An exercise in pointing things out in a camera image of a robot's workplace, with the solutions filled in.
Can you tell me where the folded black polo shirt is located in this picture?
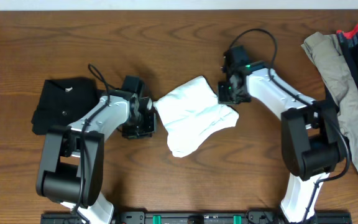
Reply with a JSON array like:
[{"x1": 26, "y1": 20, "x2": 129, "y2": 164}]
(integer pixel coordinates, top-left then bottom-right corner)
[{"x1": 31, "y1": 77, "x2": 103, "y2": 135}]

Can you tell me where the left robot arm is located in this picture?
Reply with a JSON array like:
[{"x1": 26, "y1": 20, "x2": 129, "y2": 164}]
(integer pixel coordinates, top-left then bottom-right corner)
[{"x1": 35, "y1": 90, "x2": 156, "y2": 223}]

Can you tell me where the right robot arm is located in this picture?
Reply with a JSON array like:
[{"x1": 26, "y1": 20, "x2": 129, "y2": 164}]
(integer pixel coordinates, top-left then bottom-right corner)
[{"x1": 218, "y1": 60, "x2": 351, "y2": 223}]

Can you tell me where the grey khaki garment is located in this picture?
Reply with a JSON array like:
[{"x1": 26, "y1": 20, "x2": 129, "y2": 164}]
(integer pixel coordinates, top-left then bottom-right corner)
[{"x1": 301, "y1": 32, "x2": 358, "y2": 172}]

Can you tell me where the red garment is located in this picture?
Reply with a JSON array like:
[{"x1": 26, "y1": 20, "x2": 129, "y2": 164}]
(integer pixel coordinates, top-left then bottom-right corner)
[{"x1": 336, "y1": 22, "x2": 358, "y2": 39}]

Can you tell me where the white t-shirt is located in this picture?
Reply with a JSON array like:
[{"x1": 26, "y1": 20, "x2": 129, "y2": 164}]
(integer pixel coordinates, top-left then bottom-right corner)
[{"x1": 154, "y1": 76, "x2": 239, "y2": 157}]

